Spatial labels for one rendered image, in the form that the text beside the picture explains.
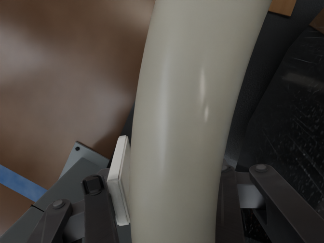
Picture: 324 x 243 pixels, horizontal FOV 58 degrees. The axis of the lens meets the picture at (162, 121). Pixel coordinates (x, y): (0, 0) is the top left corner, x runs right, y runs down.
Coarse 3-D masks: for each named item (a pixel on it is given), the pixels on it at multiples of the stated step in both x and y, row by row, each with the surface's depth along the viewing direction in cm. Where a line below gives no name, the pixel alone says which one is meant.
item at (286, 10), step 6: (276, 0) 99; (282, 0) 99; (288, 0) 99; (294, 0) 99; (270, 6) 100; (276, 6) 100; (282, 6) 100; (288, 6) 99; (276, 12) 100; (282, 12) 100; (288, 12) 100
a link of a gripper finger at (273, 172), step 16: (256, 176) 14; (272, 176) 14; (272, 192) 13; (288, 192) 12; (272, 208) 12; (288, 208) 12; (304, 208) 11; (272, 224) 13; (288, 224) 11; (304, 224) 11; (320, 224) 10; (272, 240) 13; (288, 240) 11; (304, 240) 10; (320, 240) 10
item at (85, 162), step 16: (80, 144) 128; (80, 160) 126; (96, 160) 128; (64, 176) 112; (80, 176) 116; (48, 192) 100; (64, 192) 104; (80, 192) 108; (32, 208) 91; (16, 224) 83; (32, 224) 86; (0, 240) 77; (16, 240) 79; (128, 240) 99
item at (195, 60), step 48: (192, 0) 7; (240, 0) 7; (144, 48) 8; (192, 48) 7; (240, 48) 7; (144, 96) 8; (192, 96) 7; (144, 144) 8; (192, 144) 8; (144, 192) 9; (192, 192) 8; (144, 240) 9; (192, 240) 9
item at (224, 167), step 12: (228, 168) 15; (228, 180) 14; (228, 192) 13; (228, 204) 12; (216, 216) 12; (228, 216) 12; (240, 216) 12; (216, 228) 11; (228, 228) 11; (240, 228) 11; (216, 240) 11; (228, 240) 10; (240, 240) 10
